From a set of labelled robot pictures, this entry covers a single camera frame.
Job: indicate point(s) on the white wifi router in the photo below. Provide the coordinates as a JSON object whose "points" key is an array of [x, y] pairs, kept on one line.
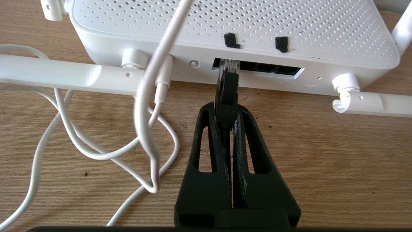
{"points": [[273, 22]]}

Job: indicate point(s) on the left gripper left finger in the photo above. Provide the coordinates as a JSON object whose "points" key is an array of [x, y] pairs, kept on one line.
{"points": [[202, 193]]}

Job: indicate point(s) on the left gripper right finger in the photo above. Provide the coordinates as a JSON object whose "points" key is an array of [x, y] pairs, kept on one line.
{"points": [[267, 193]]}

